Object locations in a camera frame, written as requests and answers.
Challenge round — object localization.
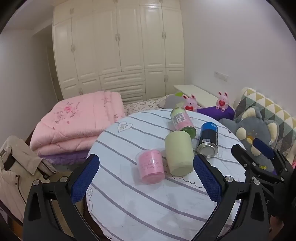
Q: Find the triangle pattern cushion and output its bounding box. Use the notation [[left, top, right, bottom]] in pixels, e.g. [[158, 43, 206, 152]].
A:
[[233, 87, 296, 160]]

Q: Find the pink bunny plush toy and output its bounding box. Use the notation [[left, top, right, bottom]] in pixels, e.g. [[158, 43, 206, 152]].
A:
[[216, 91, 229, 109], [182, 94, 198, 113]]

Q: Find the grey and green plush cushion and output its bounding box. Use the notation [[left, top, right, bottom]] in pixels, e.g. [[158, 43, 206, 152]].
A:
[[158, 92, 185, 109]]

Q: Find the grey plush animal toy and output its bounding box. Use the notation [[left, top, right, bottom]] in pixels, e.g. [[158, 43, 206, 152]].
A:
[[218, 107, 281, 173]]

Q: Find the pink jar with green lid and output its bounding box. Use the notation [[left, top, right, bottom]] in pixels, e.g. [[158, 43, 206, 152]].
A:
[[171, 108, 197, 139]]

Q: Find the light green cup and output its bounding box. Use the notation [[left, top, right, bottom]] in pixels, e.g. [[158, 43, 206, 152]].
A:
[[165, 130, 194, 176]]

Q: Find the heart print bedsheet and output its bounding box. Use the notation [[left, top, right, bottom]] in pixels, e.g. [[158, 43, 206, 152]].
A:
[[124, 98, 166, 116]]

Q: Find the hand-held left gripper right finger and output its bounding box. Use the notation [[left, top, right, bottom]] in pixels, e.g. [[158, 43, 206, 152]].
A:
[[192, 153, 270, 241]]

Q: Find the purple blanket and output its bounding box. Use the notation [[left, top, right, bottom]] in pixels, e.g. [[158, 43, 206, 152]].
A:
[[42, 148, 93, 166]]

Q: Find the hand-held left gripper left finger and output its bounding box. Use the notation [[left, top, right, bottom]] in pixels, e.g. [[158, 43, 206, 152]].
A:
[[22, 153, 102, 241]]

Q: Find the translucent pink cup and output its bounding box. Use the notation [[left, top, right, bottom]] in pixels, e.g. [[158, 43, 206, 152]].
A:
[[136, 149, 165, 184]]

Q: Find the beige jacket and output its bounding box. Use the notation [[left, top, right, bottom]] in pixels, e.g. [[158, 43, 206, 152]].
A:
[[0, 136, 57, 217]]

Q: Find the pink floral quilt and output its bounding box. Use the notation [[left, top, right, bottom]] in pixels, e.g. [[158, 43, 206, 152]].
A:
[[30, 90, 126, 156]]

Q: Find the round striped table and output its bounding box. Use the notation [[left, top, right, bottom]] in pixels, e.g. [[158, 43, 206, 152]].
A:
[[85, 108, 247, 241]]

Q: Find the purple pillow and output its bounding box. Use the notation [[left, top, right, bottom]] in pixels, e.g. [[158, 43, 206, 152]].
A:
[[196, 105, 235, 121]]

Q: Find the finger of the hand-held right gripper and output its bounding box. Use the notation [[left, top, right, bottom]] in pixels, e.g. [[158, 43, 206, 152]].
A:
[[253, 138, 296, 178], [231, 144, 286, 186]]

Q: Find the blue and black can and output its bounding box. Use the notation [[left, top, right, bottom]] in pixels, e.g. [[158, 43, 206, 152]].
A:
[[196, 122, 219, 159]]

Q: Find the white shelf board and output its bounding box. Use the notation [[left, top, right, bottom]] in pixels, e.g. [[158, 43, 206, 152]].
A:
[[173, 84, 220, 108]]

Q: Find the cream white wardrobe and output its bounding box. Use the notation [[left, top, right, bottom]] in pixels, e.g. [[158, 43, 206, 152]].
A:
[[52, 0, 185, 105]]

